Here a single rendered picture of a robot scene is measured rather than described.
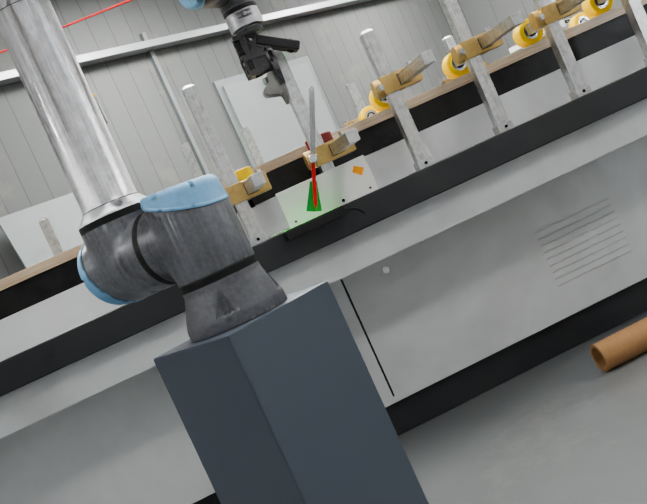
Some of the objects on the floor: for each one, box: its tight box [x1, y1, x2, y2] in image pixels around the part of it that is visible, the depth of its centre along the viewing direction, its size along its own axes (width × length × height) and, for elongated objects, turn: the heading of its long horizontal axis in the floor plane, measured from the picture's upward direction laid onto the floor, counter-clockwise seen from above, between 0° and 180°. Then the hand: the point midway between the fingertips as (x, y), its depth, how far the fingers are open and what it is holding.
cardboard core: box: [590, 311, 647, 372], centre depth 233 cm, size 30×8×8 cm, turn 1°
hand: (288, 98), depth 221 cm, fingers closed
